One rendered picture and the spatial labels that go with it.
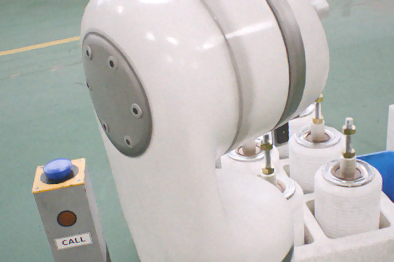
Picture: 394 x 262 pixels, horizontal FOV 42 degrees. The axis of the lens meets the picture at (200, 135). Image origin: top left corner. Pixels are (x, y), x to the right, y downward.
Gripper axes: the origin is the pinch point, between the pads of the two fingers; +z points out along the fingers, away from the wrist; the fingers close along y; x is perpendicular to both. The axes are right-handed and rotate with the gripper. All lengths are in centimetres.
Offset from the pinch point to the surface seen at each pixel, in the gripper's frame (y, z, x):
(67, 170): -9.5, 2.7, -26.1
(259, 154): -8.9, 9.8, 3.4
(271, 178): 1.2, 7.7, -0.3
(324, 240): 6.6, 17.2, 4.7
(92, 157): -72, 35, -15
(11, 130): -106, 35, -33
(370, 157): -15.8, 23.9, 32.5
